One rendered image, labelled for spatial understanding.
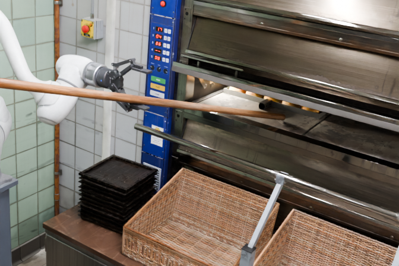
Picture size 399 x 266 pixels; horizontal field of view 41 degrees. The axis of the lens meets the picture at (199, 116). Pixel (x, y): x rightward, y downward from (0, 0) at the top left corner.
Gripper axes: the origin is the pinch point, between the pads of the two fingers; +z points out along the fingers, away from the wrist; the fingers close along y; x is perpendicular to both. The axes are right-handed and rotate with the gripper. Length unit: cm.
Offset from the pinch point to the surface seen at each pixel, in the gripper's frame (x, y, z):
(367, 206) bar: -30, 30, 78
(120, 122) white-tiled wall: -69, 50, -66
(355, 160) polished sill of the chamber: -67, 30, 63
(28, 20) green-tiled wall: -49, 1, -116
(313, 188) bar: -30, 30, 58
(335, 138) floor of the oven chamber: -81, 28, 49
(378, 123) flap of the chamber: -52, 6, 71
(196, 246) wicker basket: -45, 88, 3
